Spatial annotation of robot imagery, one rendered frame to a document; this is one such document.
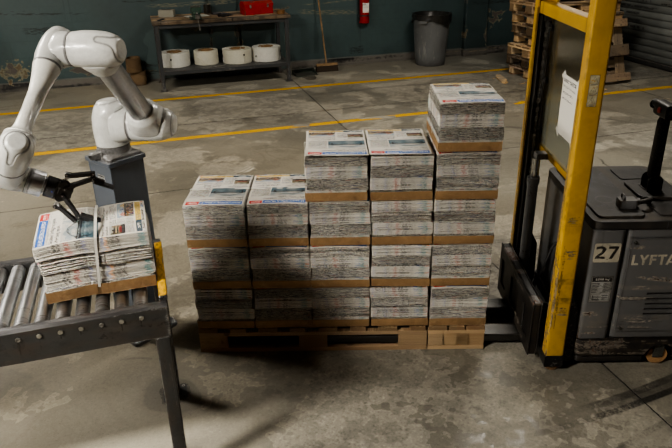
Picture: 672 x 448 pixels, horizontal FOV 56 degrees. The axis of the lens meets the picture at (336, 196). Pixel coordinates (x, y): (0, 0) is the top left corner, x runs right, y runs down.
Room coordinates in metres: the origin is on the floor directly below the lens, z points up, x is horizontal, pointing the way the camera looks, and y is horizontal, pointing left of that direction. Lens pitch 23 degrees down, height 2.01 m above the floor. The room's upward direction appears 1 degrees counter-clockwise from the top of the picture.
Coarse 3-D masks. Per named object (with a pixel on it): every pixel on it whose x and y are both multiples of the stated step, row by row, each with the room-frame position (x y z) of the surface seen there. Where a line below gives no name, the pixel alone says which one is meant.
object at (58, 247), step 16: (80, 208) 2.17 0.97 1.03; (48, 224) 2.04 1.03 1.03; (64, 224) 2.03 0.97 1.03; (80, 224) 2.03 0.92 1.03; (48, 240) 1.92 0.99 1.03; (64, 240) 1.91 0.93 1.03; (80, 240) 1.91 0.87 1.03; (48, 256) 1.88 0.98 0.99; (64, 256) 1.89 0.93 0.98; (80, 256) 1.91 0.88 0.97; (48, 272) 1.88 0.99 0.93; (64, 272) 1.89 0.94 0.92; (80, 272) 1.91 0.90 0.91; (48, 288) 1.88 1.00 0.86; (64, 288) 1.89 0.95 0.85
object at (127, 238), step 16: (112, 208) 2.17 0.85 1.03; (128, 208) 2.16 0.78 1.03; (144, 208) 2.17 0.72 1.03; (112, 224) 2.03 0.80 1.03; (128, 224) 2.03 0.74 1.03; (144, 224) 2.03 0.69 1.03; (112, 240) 1.94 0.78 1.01; (128, 240) 1.96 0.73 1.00; (144, 240) 1.97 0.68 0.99; (112, 256) 1.94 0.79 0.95; (128, 256) 1.96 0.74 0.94; (144, 256) 1.97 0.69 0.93; (112, 272) 1.94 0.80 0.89; (128, 272) 1.96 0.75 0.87; (144, 272) 1.97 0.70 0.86
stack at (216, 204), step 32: (192, 192) 2.80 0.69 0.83; (224, 192) 2.79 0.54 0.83; (256, 192) 2.78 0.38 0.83; (288, 192) 2.77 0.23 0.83; (192, 224) 2.64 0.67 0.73; (224, 224) 2.64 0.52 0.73; (256, 224) 2.65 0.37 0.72; (288, 224) 2.65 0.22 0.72; (320, 224) 2.64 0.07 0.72; (352, 224) 2.64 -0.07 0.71; (384, 224) 2.64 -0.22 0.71; (416, 224) 2.64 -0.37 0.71; (192, 256) 2.65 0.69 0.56; (224, 256) 2.64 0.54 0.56; (256, 256) 2.64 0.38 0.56; (288, 256) 2.64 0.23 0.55; (320, 256) 2.64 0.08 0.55; (352, 256) 2.63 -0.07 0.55; (384, 256) 2.64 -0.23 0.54; (416, 256) 2.64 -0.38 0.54; (288, 288) 2.65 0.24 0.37; (320, 288) 2.65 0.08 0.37; (352, 288) 2.64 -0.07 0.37; (384, 288) 2.64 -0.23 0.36; (416, 288) 2.64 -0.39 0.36; (224, 320) 2.65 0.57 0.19; (256, 320) 2.64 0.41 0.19
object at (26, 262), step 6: (156, 240) 2.35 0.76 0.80; (24, 258) 2.21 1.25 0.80; (30, 258) 2.21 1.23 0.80; (0, 264) 2.17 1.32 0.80; (6, 264) 2.17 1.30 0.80; (12, 264) 2.17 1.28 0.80; (18, 264) 2.17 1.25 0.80; (24, 264) 2.17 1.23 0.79; (30, 264) 2.18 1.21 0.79; (24, 276) 2.17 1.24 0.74; (42, 276) 2.19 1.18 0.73; (6, 282) 2.15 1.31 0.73; (24, 282) 2.17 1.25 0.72; (42, 282) 2.19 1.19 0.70
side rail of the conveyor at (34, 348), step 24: (96, 312) 1.82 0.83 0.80; (120, 312) 1.82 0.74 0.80; (144, 312) 1.82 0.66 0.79; (0, 336) 1.69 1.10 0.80; (24, 336) 1.71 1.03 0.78; (48, 336) 1.73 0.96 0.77; (72, 336) 1.75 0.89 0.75; (96, 336) 1.78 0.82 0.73; (120, 336) 1.80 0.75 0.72; (144, 336) 1.82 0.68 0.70; (0, 360) 1.69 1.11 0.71; (24, 360) 1.71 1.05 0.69
